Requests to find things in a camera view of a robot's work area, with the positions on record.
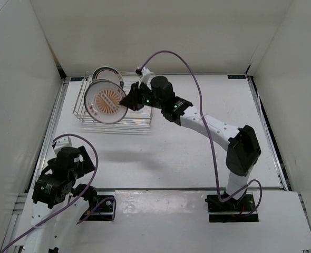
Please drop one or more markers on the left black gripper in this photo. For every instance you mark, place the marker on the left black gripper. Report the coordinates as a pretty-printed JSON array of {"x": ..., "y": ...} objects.
[{"x": 85, "y": 165}]

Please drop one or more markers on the orange sunburst plate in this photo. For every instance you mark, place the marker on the orange sunburst plate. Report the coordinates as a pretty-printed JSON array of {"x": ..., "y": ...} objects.
[{"x": 102, "y": 101}]

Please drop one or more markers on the rear green rimmed plate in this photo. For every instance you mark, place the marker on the rear green rimmed plate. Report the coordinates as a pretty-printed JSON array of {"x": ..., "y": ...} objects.
[{"x": 110, "y": 74}]

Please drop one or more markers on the wire dish rack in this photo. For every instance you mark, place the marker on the wire dish rack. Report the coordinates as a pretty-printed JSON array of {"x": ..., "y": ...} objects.
[{"x": 134, "y": 121}]

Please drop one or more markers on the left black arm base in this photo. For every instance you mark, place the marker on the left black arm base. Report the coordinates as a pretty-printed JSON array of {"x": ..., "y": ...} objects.
[{"x": 102, "y": 209}]

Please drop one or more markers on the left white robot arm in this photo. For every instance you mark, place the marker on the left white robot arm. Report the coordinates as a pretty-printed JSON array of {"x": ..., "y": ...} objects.
[{"x": 58, "y": 202}]

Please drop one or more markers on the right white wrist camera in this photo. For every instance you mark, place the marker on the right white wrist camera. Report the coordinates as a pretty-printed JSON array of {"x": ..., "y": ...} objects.
[{"x": 143, "y": 75}]

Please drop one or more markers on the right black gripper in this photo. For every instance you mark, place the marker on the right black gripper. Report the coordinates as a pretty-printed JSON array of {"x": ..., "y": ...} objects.
[{"x": 133, "y": 100}]

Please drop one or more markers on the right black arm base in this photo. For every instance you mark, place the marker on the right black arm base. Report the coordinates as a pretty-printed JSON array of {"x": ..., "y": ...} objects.
[{"x": 232, "y": 211}]

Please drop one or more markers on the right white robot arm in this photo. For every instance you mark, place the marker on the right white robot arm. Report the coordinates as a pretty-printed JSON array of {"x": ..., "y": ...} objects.
[{"x": 241, "y": 144}]

